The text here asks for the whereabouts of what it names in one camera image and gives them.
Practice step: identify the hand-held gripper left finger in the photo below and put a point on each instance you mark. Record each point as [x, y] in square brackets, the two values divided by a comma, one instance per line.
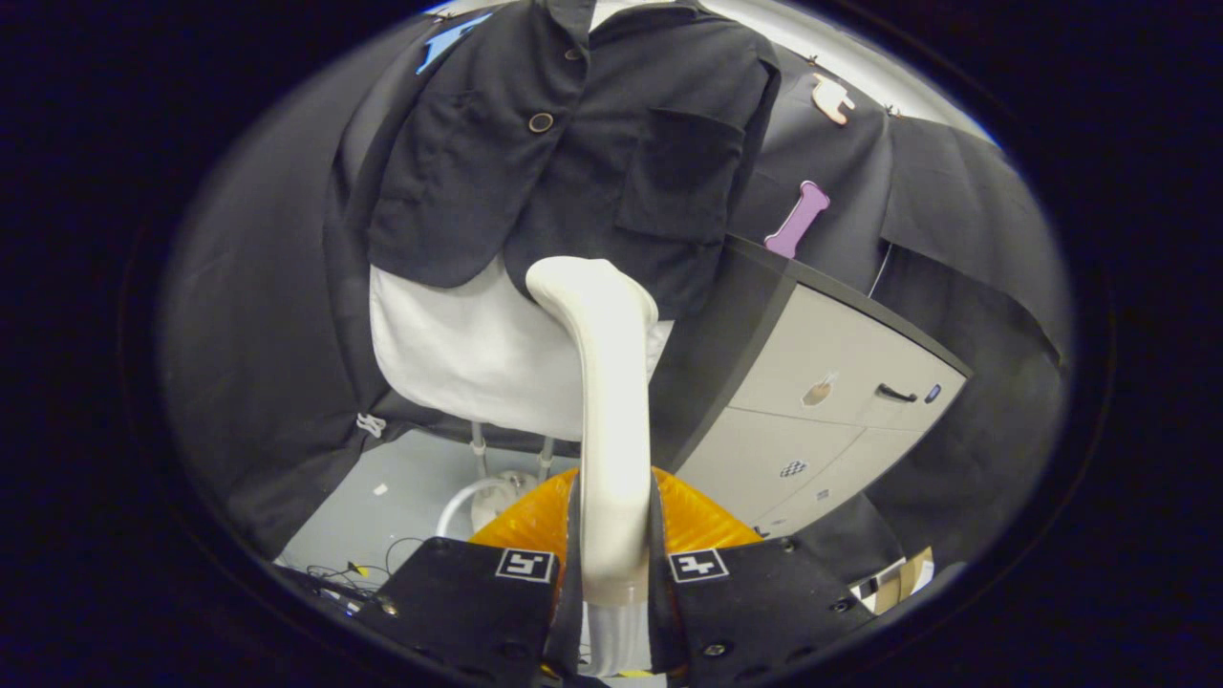
[459, 602]

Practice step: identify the silver steamer pole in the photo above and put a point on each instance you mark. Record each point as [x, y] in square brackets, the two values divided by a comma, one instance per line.
[547, 459]
[478, 449]

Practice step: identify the white garment steamer base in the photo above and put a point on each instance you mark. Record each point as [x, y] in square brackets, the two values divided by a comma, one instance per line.
[502, 497]

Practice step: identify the black backdrop cloth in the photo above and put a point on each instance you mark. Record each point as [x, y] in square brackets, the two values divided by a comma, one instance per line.
[248, 334]

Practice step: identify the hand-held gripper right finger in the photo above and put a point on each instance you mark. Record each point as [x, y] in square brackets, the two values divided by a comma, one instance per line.
[755, 602]

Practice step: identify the black suit jacket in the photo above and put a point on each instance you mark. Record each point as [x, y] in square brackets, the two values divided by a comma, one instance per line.
[592, 172]

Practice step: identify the brown cardboard box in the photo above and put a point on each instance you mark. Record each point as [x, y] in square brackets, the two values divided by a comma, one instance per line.
[903, 578]

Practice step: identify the grey cabinet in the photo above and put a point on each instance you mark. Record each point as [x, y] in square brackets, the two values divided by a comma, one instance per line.
[764, 459]

